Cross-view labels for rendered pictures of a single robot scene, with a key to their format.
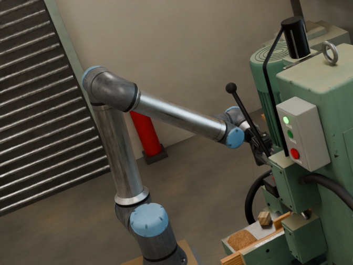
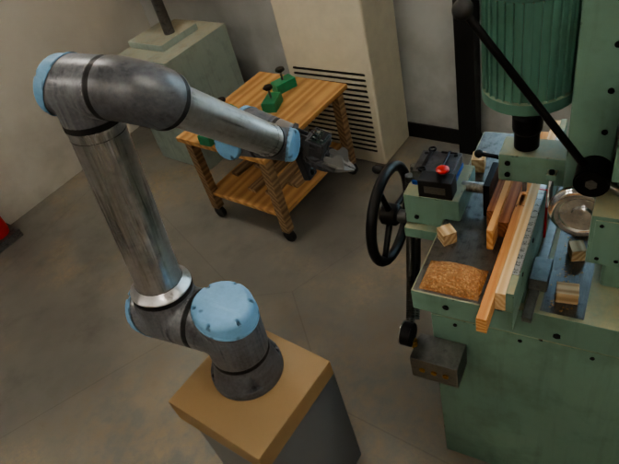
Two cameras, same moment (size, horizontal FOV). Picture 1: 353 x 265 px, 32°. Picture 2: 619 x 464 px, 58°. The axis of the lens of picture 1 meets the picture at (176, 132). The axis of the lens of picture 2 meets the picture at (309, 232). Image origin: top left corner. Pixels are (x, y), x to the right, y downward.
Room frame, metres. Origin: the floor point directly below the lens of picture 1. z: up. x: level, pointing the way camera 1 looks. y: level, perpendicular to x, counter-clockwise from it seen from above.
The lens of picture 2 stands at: (1.29, 0.59, 1.81)
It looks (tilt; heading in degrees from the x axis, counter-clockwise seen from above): 41 degrees down; 322
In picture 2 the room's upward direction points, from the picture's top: 17 degrees counter-clockwise
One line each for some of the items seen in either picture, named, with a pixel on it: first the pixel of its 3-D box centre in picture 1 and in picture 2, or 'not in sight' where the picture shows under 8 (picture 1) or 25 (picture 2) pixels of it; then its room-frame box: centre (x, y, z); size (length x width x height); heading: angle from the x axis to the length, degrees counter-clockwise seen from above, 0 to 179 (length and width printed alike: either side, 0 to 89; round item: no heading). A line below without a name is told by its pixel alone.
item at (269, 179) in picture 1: (282, 178); (437, 171); (1.89, -0.30, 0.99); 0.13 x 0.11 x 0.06; 103
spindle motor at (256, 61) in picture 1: (290, 98); (532, 17); (1.70, -0.36, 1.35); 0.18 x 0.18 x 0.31
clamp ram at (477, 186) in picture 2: not in sight; (478, 187); (1.80, -0.32, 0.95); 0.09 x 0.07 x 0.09; 103
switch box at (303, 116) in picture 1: (302, 133); not in sight; (1.36, -0.29, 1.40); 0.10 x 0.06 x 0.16; 13
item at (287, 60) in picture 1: (300, 49); not in sight; (1.57, -0.39, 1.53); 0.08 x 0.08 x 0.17; 13
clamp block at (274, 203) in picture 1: (289, 195); (440, 193); (1.89, -0.30, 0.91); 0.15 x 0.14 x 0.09; 103
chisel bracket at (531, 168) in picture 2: not in sight; (535, 164); (1.68, -0.36, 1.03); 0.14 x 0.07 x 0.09; 13
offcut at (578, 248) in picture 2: not in sight; (577, 250); (1.57, -0.36, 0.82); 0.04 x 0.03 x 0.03; 124
